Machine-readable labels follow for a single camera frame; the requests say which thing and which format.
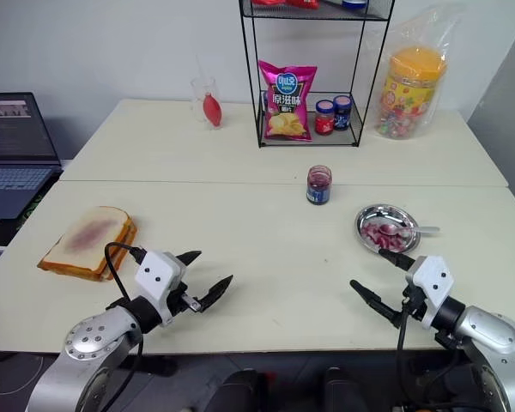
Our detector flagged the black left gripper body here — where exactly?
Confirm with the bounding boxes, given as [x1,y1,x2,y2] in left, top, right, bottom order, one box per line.
[167,278,203,317]

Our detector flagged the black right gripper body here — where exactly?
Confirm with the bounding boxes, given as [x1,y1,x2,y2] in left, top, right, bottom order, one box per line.
[394,278,430,323]

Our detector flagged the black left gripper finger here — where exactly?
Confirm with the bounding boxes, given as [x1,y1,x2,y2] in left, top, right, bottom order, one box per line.
[198,275,234,312]
[174,250,203,270]

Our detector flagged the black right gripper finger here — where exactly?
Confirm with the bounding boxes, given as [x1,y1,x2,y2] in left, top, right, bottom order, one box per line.
[348,279,403,330]
[378,248,416,272]

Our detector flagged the metal spoon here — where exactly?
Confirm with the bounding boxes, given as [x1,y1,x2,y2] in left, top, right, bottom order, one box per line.
[377,223,441,240]

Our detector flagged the white bread slice jam stain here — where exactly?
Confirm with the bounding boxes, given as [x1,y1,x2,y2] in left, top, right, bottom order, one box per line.
[38,206,134,272]

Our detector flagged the open jam jar blue label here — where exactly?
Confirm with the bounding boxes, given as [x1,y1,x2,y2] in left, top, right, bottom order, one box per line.
[306,165,331,207]

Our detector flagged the golden toasted bread slice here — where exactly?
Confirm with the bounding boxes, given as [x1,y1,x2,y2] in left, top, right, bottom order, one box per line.
[37,216,138,281]

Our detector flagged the red lid jar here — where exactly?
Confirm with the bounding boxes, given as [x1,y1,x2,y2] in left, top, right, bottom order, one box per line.
[315,100,336,136]

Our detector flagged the dark rounded shape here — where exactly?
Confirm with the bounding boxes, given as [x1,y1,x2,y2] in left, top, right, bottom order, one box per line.
[220,358,268,412]
[323,366,367,412]

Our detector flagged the red oval object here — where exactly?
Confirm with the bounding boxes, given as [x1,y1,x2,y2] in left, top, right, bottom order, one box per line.
[202,94,223,127]

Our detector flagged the candy jar orange lid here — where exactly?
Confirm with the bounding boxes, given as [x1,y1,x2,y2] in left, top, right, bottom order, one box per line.
[375,45,449,141]

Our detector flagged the black green patterned mat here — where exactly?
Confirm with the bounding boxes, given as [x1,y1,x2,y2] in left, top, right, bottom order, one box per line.
[13,183,49,225]

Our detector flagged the pink potato chips bag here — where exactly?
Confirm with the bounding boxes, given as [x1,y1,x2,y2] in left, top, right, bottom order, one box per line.
[257,60,318,143]

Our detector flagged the grey open laptop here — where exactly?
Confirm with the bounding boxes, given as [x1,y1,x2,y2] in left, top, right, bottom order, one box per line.
[0,91,64,222]

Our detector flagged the candy jar in plastic bag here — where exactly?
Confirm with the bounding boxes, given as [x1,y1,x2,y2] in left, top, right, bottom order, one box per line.
[366,9,457,143]

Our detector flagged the red snack packages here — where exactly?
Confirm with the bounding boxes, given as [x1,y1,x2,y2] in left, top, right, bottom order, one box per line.
[251,0,321,11]

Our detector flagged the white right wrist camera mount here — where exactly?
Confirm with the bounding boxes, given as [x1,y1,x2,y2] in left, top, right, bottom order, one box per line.
[405,256,455,328]

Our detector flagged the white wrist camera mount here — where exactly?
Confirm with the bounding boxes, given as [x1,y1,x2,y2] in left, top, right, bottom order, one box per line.
[405,256,455,328]
[133,251,189,328]

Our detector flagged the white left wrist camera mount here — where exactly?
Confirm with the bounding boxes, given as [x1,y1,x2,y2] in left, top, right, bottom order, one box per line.
[133,251,189,328]

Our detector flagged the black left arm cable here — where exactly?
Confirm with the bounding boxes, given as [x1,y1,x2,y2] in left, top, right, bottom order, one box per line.
[103,241,148,379]

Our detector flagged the black wire shelf rack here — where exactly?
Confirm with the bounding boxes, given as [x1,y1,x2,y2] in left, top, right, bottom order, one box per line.
[239,0,390,149]

